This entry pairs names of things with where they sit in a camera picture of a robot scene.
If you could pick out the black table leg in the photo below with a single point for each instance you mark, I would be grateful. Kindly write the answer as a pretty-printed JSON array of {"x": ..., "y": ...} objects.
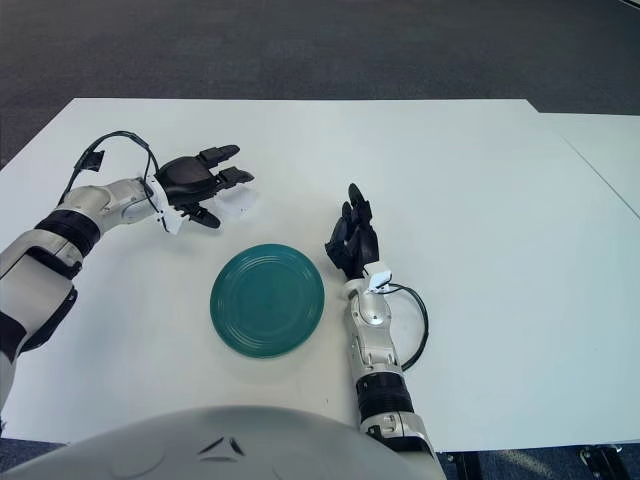
[{"x": 465, "y": 467}]

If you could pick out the black table foot bracket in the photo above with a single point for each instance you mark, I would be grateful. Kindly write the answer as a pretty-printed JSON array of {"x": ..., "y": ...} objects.
[{"x": 602, "y": 462}]

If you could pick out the white right wrist connector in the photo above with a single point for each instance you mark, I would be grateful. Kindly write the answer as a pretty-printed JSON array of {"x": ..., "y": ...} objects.
[{"x": 380, "y": 280}]

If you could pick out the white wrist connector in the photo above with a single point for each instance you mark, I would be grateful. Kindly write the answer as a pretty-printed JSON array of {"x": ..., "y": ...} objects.
[
  {"x": 380, "y": 280},
  {"x": 170, "y": 217}
]

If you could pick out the white left wrist connector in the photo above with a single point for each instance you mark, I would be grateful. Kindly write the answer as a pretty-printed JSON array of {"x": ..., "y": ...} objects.
[{"x": 170, "y": 217}]

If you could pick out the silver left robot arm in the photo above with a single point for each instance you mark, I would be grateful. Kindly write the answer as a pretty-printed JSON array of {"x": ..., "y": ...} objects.
[{"x": 40, "y": 270}]

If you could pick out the teal round plate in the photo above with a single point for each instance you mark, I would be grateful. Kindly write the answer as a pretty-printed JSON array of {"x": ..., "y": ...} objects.
[{"x": 267, "y": 300}]

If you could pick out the white cube charger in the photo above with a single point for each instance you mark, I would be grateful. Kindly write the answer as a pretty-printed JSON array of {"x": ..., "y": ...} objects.
[{"x": 237, "y": 204}]

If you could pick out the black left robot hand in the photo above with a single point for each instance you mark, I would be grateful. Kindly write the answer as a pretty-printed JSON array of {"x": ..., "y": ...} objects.
[{"x": 187, "y": 175}]

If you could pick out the grey robot torso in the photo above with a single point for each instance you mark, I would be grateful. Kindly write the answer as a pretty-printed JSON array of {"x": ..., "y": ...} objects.
[{"x": 225, "y": 450}]

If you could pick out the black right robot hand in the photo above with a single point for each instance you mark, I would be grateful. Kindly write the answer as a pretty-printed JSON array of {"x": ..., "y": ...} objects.
[{"x": 357, "y": 245}]

